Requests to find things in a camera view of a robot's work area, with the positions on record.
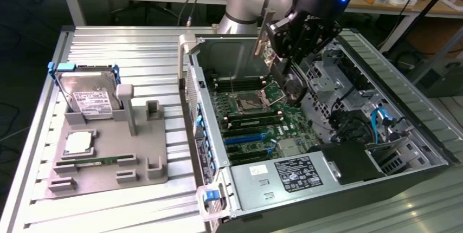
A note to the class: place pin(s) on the black office chair base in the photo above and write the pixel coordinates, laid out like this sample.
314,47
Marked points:
149,10

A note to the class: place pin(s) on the cluttered wooden desk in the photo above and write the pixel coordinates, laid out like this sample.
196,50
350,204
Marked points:
390,9

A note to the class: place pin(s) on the thin metal locking lever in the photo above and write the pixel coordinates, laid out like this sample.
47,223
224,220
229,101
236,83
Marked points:
233,84

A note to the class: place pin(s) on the silver CPU chip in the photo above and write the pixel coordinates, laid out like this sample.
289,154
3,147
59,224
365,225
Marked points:
78,143

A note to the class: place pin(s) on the graphics card with metal bracket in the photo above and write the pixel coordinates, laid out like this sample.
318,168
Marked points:
297,92

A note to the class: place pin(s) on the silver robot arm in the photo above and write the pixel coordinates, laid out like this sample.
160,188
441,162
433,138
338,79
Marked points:
242,5

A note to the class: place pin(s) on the black chassis intrusion switch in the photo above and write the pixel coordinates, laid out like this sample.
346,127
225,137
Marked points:
202,84

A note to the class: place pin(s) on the dark floor cabinet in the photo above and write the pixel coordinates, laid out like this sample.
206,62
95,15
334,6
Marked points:
446,80

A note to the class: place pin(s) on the black plastic shroud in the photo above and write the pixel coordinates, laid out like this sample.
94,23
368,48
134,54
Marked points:
348,162

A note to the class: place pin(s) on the black open PC case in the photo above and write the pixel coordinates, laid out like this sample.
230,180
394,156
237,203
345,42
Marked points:
326,203

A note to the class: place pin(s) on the black RAM slot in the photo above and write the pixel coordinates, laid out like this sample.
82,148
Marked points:
253,114
240,80
240,86

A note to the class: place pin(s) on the grey parts rack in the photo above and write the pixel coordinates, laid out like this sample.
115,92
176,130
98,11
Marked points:
109,146

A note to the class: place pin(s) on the green RAM stick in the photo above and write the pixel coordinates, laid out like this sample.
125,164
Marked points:
98,160

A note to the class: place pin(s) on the grey power supply unit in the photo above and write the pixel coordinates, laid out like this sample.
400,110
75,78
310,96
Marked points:
253,189

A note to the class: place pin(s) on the CPU socket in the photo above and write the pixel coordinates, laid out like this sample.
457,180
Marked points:
250,103

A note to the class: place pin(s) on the silver chipset heat sink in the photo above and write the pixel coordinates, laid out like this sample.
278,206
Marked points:
290,147

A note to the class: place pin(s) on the grey vented drive caddy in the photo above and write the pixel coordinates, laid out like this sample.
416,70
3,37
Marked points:
390,162

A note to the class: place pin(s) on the blue expansion slot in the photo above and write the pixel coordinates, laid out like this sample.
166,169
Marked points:
242,138

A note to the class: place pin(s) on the blue release latch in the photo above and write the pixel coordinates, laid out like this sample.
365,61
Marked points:
212,195

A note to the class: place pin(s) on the black expansion slot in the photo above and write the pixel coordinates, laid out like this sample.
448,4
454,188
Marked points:
248,148
252,156

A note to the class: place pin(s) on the hard disk with blue bracket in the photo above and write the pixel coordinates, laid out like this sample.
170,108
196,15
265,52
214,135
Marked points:
87,92

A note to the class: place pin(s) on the metal socket cover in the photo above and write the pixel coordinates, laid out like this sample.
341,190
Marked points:
272,92

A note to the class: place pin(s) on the white plastic item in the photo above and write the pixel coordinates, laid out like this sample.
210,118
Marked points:
400,0

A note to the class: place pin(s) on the metal disk bay cage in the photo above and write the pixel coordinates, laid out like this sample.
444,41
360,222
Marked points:
326,81

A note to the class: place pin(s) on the green motherboard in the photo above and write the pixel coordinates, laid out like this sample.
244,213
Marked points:
293,124

